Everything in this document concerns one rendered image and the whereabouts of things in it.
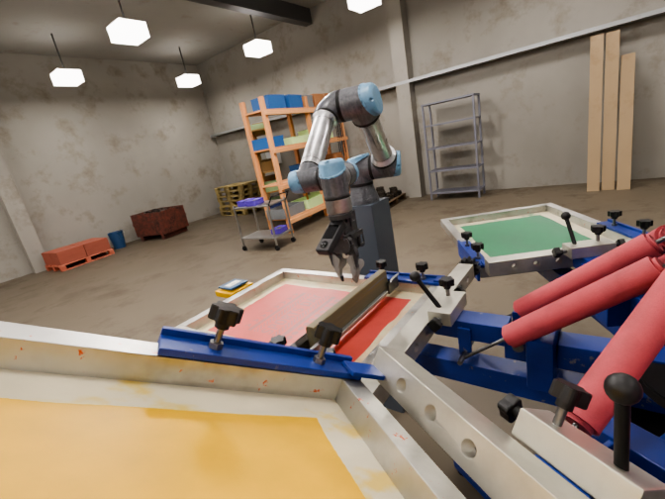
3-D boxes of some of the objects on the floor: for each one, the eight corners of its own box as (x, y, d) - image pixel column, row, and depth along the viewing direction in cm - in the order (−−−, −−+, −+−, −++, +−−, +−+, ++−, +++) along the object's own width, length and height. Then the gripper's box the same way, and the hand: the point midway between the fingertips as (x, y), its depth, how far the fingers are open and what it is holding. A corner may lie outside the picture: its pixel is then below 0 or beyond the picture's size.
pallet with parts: (408, 198, 813) (406, 180, 802) (386, 210, 729) (384, 191, 718) (379, 200, 859) (376, 183, 848) (354, 212, 775) (351, 193, 764)
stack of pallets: (267, 207, 1092) (260, 179, 1067) (246, 215, 1028) (238, 184, 1003) (241, 209, 1165) (235, 182, 1140) (221, 216, 1101) (213, 188, 1076)
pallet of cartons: (101, 252, 876) (95, 237, 864) (117, 253, 825) (110, 237, 813) (45, 270, 787) (38, 253, 775) (58, 273, 736) (50, 254, 724)
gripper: (365, 208, 103) (376, 275, 109) (333, 209, 110) (345, 272, 116) (349, 216, 97) (361, 286, 103) (317, 217, 104) (330, 283, 110)
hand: (347, 278), depth 107 cm, fingers open, 4 cm apart
